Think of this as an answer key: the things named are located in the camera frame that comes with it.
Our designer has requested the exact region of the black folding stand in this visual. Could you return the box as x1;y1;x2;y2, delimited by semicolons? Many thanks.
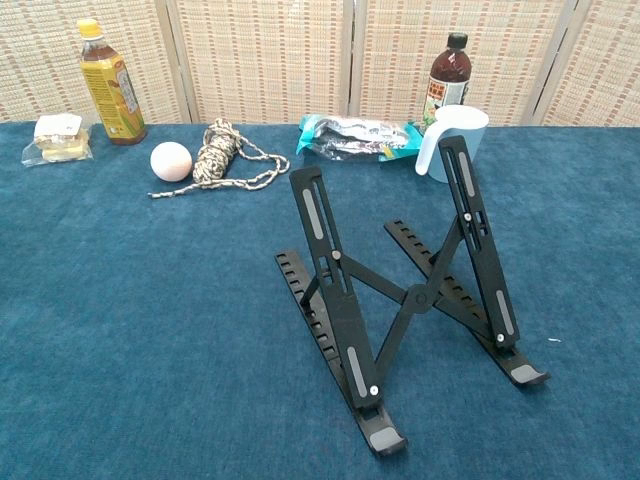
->
273;134;551;457

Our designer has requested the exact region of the teal snack bag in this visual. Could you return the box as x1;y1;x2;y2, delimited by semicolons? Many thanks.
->
295;113;426;164

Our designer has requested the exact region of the pale pink ball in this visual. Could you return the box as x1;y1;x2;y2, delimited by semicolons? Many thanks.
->
149;141;194;182

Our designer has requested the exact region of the light blue measuring cup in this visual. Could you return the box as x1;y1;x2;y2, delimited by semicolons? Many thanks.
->
414;104;490;185

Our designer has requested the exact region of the woven folding screen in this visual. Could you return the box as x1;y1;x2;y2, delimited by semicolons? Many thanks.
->
0;0;640;127

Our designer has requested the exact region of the dark bottle black cap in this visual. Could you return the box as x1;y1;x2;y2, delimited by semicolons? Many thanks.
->
422;32;472;137

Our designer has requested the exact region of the yellow label tea bottle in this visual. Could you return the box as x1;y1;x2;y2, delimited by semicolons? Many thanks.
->
75;18;148;147

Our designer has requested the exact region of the clear wrapped pastry pack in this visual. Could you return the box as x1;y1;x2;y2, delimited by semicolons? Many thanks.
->
20;113;95;168

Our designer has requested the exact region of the beige braided rope bundle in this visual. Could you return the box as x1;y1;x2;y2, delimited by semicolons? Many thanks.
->
147;117;291;200

